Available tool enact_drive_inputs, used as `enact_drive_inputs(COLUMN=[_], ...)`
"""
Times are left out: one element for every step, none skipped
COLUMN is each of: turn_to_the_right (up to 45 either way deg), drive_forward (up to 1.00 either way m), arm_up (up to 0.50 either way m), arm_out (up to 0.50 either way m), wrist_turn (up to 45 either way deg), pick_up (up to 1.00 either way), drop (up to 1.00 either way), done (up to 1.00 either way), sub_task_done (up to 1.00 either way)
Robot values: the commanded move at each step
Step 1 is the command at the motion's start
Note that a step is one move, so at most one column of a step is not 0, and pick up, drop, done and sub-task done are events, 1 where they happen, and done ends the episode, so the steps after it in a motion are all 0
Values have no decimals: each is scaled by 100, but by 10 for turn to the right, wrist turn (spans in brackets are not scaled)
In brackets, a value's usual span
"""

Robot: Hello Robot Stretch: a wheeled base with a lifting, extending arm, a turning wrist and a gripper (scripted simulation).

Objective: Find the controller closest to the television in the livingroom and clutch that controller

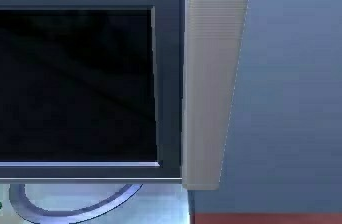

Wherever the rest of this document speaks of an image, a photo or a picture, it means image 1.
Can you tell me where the black flat television set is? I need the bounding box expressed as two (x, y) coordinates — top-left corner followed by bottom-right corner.
(0, 0), (249, 224)

